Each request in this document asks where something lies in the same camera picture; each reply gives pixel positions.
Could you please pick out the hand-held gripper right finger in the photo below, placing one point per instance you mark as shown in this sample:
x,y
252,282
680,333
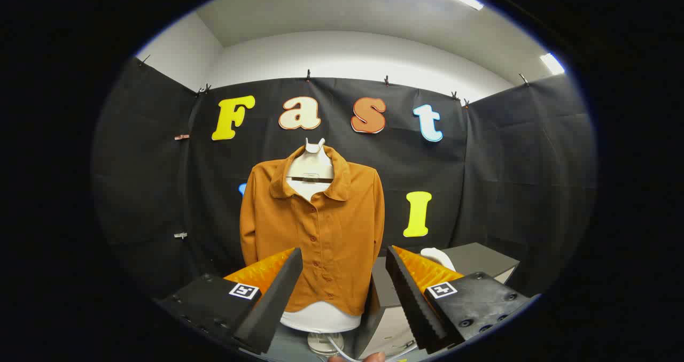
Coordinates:
x,y
414,303

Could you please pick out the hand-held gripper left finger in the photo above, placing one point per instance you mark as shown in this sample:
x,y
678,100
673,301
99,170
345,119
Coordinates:
x,y
272,308

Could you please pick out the white garment steamer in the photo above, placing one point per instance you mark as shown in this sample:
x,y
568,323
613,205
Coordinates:
x,y
438,256

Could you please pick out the orange button-up shirt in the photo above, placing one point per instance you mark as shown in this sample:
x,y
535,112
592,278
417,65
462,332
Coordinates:
x,y
331,228

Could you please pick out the grey cabinet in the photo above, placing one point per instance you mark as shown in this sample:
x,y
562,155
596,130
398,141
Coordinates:
x,y
475,257

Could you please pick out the white mannequin torso stand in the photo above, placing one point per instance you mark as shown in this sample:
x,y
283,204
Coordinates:
x,y
312,167

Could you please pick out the black backdrop cloth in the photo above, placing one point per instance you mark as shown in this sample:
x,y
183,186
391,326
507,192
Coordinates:
x,y
481,164

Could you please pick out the row of black cloth clips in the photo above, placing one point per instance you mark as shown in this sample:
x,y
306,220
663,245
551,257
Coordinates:
x,y
308,75

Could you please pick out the short ceiling light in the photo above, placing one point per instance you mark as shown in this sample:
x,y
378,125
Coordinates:
x,y
552,63

